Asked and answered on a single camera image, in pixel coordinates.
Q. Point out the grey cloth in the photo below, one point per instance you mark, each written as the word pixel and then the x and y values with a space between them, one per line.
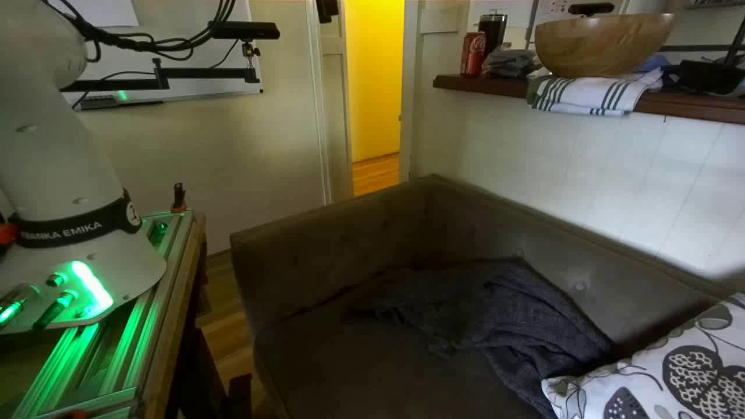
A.
pixel 520 322

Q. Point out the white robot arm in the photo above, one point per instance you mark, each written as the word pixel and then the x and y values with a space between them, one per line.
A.
pixel 81 247

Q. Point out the brown sofa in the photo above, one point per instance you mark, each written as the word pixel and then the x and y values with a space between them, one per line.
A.
pixel 298 276

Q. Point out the dark cup on shelf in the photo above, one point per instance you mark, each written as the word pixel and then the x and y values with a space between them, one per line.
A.
pixel 493 28

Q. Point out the striped white towel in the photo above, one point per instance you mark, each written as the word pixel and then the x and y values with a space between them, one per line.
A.
pixel 594 96

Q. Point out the wooden bowl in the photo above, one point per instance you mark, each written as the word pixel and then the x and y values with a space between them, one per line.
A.
pixel 604 45

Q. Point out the wooden shelf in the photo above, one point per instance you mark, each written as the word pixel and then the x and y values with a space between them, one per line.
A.
pixel 704 109

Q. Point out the floral white pillow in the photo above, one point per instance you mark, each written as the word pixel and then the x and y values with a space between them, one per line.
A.
pixel 696 370

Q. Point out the black camera bar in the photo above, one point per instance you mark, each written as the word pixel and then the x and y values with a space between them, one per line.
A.
pixel 217 31

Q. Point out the aluminium frame robot table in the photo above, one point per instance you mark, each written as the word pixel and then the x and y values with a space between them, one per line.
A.
pixel 128 363

